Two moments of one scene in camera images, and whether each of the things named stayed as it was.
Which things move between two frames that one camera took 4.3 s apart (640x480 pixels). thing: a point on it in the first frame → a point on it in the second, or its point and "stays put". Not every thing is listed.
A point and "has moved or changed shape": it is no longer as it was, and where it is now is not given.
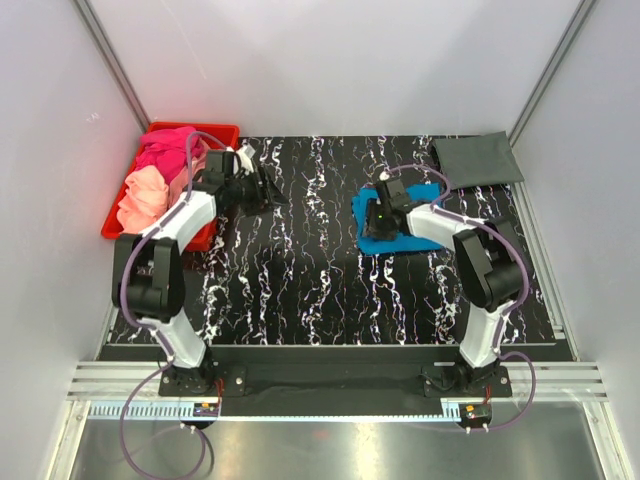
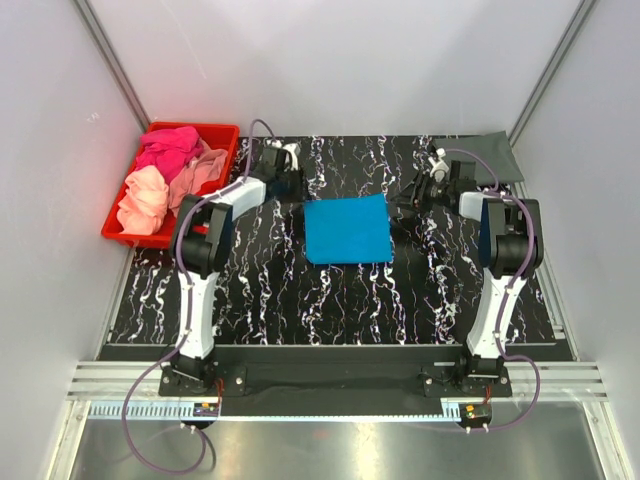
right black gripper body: [377, 223] → [431, 193]
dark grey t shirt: [477, 159] stays put
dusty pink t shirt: [178, 185] stays put
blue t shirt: [401, 242] has moved or changed shape
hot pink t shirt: [166, 149] stays put
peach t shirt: [144, 199] stays put
